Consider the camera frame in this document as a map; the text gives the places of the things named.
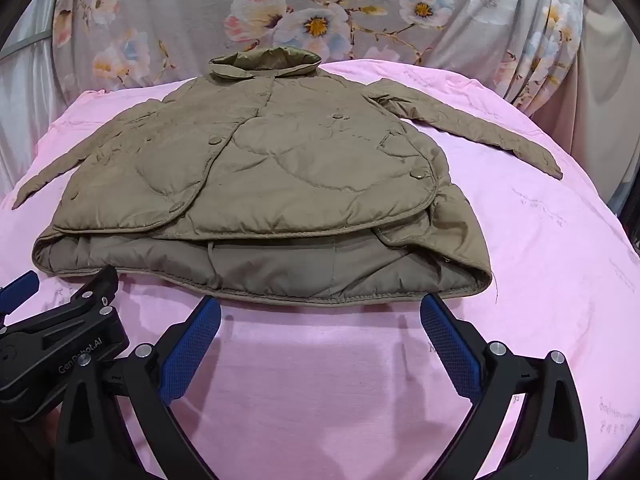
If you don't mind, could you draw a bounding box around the olive quilted jacket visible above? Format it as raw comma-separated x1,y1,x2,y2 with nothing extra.
12,44,564,307

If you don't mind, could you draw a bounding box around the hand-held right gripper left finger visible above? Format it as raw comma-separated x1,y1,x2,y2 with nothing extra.
55,296,222,480

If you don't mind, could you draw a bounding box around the grey floral cloth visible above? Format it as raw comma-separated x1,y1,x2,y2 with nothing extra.
50,0,601,111

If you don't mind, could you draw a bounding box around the curved grey metal rail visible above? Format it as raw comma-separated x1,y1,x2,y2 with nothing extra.
0,30,53,61

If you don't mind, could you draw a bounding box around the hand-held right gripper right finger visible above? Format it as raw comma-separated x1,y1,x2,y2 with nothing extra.
420,292,591,480

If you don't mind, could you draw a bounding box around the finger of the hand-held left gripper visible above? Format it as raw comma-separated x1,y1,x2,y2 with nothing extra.
30,265,121,336
0,271,40,317

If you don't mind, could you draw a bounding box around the beige curtain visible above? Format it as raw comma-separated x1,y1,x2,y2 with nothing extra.
580,25,640,216

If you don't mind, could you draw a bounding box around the white satin curtain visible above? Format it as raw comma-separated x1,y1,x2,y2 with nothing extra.
0,0,66,196

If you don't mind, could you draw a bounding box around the pink bed sheet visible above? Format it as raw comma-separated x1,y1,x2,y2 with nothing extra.
0,57,640,480

